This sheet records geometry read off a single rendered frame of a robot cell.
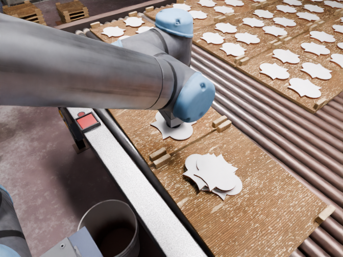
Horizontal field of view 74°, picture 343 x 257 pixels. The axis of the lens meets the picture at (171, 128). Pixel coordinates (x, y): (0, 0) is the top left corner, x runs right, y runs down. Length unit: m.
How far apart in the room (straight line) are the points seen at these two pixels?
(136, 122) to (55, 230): 1.13
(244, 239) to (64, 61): 0.59
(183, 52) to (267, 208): 0.48
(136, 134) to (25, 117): 1.90
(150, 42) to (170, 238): 0.49
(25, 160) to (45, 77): 2.03
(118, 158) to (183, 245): 0.35
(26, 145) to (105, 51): 2.12
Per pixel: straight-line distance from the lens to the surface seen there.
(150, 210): 0.70
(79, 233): 0.77
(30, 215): 1.93
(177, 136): 0.63
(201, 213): 0.68
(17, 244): 0.51
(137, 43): 0.43
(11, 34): 0.22
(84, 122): 0.93
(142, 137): 0.82
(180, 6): 1.84
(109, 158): 0.81
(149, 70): 0.28
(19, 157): 2.29
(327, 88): 1.22
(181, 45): 0.48
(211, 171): 0.70
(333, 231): 0.81
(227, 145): 0.81
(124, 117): 0.90
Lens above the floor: 1.56
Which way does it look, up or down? 48 degrees down
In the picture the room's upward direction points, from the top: straight up
